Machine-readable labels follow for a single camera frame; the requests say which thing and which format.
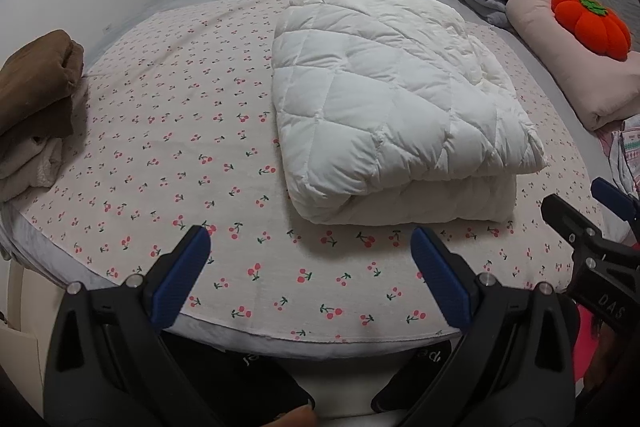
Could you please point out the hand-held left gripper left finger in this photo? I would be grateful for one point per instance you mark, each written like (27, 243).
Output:
(180, 277)

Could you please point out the cream folded garment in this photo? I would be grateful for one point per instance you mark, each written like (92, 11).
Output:
(25, 167)

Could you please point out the brown folded garment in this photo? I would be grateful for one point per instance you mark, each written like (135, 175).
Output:
(35, 77)

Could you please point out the black slipper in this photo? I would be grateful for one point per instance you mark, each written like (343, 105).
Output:
(250, 377)
(415, 382)

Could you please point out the pink pillow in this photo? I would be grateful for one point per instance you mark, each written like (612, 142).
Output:
(565, 62)

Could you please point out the patterned light garment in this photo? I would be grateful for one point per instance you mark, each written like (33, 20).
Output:
(627, 147)

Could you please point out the orange pumpkin plush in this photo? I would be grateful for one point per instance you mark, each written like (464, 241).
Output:
(595, 27)

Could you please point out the cherry print bed sheet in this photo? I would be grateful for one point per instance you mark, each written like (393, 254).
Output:
(175, 147)

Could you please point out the white quilted hooded jacket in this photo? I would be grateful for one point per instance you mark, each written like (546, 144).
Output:
(380, 107)

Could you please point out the person's right hand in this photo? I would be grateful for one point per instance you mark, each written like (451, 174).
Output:
(612, 357)

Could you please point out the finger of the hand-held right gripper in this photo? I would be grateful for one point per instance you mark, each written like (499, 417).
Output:
(615, 199)
(567, 219)

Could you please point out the white bed frame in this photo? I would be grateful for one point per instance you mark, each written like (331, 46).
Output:
(16, 287)

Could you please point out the pink cloth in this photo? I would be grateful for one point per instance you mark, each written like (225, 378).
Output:
(585, 342)

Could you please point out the person's left hand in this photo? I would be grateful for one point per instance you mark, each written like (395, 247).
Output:
(294, 418)

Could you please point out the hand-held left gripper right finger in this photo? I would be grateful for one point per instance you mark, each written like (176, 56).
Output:
(442, 277)

